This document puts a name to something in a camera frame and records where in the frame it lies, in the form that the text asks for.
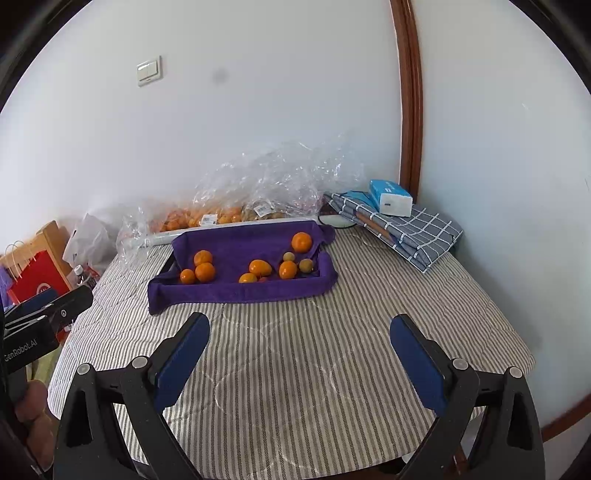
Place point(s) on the white plastic bag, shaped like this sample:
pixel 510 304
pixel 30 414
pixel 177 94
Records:
pixel 87 240

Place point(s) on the round black-rimmed mirror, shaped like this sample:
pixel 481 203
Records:
pixel 337 220

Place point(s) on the crumpled clear plastic bag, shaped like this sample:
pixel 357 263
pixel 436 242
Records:
pixel 134 235

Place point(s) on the person's left hand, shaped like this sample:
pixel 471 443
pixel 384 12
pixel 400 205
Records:
pixel 34 415

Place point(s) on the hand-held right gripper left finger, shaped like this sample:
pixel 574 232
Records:
pixel 180 364

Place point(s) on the white light switch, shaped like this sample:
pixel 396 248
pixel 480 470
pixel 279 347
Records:
pixel 149 70

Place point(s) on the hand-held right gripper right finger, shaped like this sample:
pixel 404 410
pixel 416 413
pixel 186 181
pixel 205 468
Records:
pixel 420 364

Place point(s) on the red label plastic bottle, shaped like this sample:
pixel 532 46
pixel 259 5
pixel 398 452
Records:
pixel 82 275

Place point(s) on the red paper bag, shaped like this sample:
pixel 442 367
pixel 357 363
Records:
pixel 39 277

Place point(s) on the small orange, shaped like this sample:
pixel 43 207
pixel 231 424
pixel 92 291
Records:
pixel 187 276

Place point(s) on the clear plastic bag of oranges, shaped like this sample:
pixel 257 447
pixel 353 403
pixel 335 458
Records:
pixel 203 214

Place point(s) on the folded grey checked cloth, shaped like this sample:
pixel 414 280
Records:
pixel 415 235

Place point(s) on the brown paper bag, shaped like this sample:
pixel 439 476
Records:
pixel 51 237

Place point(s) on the small yellow fruit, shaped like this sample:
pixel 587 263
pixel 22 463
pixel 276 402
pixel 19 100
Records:
pixel 289 256

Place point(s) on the brown wooden door frame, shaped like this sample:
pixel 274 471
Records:
pixel 408 92

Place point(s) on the purple towel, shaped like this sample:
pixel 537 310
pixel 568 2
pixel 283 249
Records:
pixel 231 290

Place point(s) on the wooden baseboard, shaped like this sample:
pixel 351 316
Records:
pixel 565 422

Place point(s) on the small tan fruit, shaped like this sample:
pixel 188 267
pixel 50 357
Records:
pixel 306 265

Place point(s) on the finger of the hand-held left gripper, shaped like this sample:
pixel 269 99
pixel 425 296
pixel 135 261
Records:
pixel 69 302

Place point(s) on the clear plastic bag of tan fruits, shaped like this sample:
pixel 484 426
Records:
pixel 277 203

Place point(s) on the blue and white tissue box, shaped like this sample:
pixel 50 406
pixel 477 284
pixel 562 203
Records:
pixel 390 197

